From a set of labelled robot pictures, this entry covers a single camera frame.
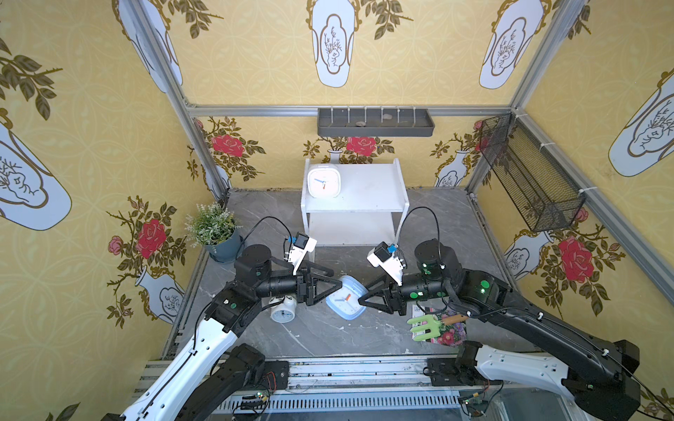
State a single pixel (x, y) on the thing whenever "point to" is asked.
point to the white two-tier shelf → (353, 203)
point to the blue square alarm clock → (345, 302)
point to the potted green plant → (215, 227)
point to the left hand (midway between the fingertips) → (338, 282)
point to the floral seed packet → (451, 334)
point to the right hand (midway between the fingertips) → (364, 303)
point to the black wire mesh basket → (542, 192)
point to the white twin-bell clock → (284, 311)
